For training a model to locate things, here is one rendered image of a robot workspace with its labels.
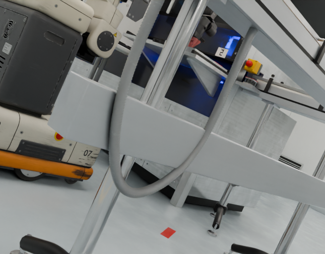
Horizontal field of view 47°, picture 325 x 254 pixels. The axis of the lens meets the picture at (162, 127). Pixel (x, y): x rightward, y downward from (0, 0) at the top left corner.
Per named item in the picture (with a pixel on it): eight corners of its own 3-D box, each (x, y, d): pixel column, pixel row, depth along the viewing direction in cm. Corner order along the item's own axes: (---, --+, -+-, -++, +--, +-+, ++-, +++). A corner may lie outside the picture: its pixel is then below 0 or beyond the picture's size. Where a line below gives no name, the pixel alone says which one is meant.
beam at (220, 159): (316, 202, 192) (326, 182, 191) (331, 210, 186) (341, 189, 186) (45, 124, 76) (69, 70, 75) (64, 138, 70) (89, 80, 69)
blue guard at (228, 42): (83, 16, 368) (90, -1, 367) (236, 60, 235) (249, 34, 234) (82, 16, 367) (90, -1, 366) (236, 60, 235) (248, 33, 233)
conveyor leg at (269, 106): (216, 210, 241) (268, 103, 237) (226, 217, 235) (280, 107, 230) (208, 209, 235) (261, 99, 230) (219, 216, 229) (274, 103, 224)
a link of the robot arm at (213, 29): (203, 6, 216) (215, 8, 210) (213, 18, 224) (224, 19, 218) (194, 24, 215) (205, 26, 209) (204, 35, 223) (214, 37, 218)
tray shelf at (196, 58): (167, 61, 286) (168, 59, 286) (238, 86, 238) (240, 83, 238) (122, 35, 251) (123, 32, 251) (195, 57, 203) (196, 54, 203)
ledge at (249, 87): (245, 90, 241) (247, 87, 241) (262, 96, 232) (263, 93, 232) (235, 83, 231) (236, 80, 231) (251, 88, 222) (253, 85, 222)
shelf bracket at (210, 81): (209, 96, 241) (218, 77, 240) (213, 97, 239) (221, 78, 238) (177, 77, 216) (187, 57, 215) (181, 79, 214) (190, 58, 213)
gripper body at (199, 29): (203, 43, 214) (210, 32, 215) (194, 34, 207) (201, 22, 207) (195, 41, 219) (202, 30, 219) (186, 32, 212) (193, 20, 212)
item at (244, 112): (112, 130, 451) (142, 63, 445) (250, 217, 309) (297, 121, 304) (39, 106, 378) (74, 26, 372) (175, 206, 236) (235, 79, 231)
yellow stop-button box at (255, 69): (248, 72, 234) (253, 62, 234) (258, 75, 229) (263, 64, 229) (242, 68, 228) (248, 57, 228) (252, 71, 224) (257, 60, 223)
